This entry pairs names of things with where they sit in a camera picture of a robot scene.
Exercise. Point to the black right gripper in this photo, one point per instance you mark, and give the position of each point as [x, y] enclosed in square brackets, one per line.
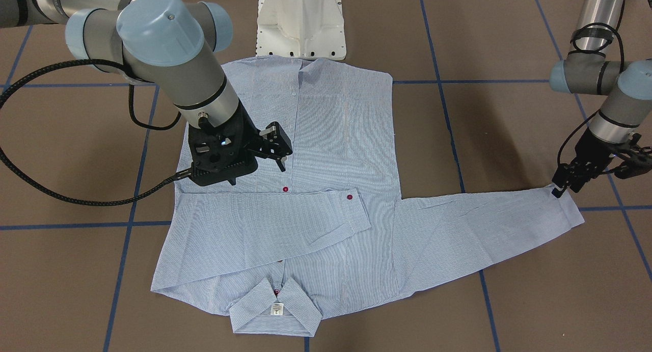
[248, 133]

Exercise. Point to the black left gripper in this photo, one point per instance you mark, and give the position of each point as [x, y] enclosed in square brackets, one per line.
[591, 155]

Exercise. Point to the light blue striped shirt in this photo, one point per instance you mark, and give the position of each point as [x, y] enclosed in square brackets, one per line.
[281, 251]

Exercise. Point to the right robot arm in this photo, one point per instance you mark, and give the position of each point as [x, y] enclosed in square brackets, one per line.
[171, 44]

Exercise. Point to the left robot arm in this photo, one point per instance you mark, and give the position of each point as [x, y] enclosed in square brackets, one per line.
[595, 65]

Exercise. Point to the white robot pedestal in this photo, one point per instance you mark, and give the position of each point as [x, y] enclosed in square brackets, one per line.
[305, 29]

